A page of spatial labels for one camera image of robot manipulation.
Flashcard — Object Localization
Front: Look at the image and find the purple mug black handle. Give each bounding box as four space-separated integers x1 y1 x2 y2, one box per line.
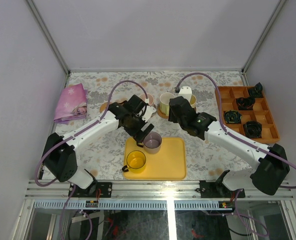
137 131 162 155

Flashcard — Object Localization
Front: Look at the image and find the pale green mug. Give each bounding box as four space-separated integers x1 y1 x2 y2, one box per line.
190 95 196 108

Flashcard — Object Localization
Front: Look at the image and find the woven rattan coaster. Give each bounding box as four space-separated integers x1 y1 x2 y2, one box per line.
157 106 168 119

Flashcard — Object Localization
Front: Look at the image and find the white mug green handle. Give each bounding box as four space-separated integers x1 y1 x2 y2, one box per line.
159 92 175 116

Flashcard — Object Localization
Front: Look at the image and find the pink cup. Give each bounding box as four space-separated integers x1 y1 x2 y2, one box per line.
139 93 154 106

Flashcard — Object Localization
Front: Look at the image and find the yellow mug black handle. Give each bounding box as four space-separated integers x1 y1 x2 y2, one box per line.
122 150 146 174

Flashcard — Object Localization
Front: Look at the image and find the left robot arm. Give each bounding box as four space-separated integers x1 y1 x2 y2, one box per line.
42 95 156 197

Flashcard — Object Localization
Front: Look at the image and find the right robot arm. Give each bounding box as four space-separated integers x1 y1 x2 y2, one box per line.
168 96 289 197

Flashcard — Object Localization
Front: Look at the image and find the light tan round coaster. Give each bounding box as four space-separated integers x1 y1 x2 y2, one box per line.
99 102 109 114

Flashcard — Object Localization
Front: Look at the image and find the yellow plastic tray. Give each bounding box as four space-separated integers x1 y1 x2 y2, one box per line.
123 137 186 181

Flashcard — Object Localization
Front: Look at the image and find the purple folded cloth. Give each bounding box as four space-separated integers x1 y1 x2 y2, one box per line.
54 83 87 124

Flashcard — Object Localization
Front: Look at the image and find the black coiled item middle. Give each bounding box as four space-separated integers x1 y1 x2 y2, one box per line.
236 96 255 111

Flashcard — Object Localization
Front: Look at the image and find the orange compartment organizer tray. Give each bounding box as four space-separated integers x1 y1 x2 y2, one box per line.
215 86 279 144

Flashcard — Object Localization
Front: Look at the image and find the black coiled item bottom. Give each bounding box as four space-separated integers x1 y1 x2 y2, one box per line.
243 121 262 139

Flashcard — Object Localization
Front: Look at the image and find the black coiled item top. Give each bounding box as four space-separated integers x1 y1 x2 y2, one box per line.
248 82 263 98

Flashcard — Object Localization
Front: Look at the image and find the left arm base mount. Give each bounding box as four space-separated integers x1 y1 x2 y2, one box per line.
68 181 113 199

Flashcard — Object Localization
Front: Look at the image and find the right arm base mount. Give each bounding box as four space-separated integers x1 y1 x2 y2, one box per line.
199 180 237 199

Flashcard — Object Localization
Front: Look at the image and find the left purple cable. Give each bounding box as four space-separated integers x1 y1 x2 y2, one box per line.
35 80 150 198

